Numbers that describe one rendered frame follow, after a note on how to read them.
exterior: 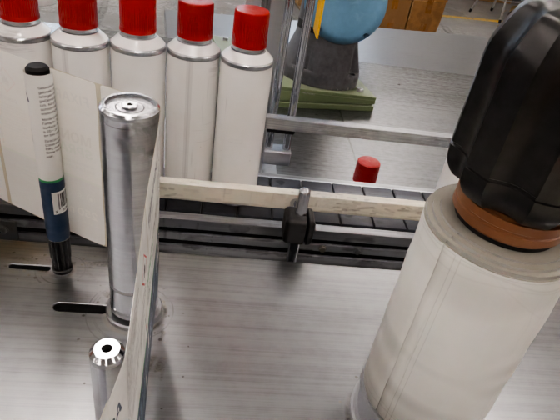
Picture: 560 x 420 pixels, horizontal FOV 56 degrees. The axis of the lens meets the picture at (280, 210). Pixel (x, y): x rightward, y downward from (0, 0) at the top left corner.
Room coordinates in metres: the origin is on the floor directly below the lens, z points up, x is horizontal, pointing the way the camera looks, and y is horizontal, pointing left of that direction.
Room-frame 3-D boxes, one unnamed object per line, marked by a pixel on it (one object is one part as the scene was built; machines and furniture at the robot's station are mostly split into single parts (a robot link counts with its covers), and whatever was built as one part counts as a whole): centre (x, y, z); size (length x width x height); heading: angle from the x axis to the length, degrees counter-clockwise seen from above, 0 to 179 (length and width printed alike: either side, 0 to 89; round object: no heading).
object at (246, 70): (0.50, 0.06, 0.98); 0.05 x 0.05 x 0.20
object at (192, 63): (0.50, 0.11, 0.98); 0.05 x 0.05 x 0.20
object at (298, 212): (0.43, -0.02, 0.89); 0.03 x 0.03 x 0.12; 8
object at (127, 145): (0.30, 0.10, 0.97); 0.05 x 0.05 x 0.19
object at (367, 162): (0.67, -0.11, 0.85); 0.03 x 0.03 x 0.03
